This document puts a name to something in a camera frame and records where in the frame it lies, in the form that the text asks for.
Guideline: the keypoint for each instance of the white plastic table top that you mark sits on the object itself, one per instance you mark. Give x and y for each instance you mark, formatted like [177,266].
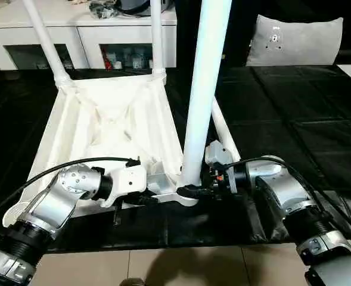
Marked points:
[109,113]

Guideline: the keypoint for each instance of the white plastic table leg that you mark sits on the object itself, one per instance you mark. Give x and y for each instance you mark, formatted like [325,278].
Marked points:
[47,42]
[223,128]
[157,36]
[205,71]

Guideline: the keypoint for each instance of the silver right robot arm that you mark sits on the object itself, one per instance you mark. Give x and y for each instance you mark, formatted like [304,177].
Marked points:
[288,190]

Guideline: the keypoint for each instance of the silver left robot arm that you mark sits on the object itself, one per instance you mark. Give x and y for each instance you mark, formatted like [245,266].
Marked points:
[50,202]

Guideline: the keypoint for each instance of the dark robot body part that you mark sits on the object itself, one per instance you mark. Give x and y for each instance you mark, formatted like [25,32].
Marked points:
[131,282]

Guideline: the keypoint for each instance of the black work mat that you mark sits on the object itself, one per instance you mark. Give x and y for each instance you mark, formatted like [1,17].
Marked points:
[294,131]

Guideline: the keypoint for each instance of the light grey pillow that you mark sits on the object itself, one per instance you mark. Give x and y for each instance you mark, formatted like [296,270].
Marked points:
[294,42]

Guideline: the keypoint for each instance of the white glass-door cabinet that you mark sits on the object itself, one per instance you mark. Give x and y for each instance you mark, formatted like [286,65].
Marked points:
[86,30]

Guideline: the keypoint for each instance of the grey round helmet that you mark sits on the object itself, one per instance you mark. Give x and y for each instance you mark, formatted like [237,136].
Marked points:
[138,6]

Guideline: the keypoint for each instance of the small clutter pile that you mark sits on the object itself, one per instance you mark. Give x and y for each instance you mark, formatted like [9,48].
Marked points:
[103,7]

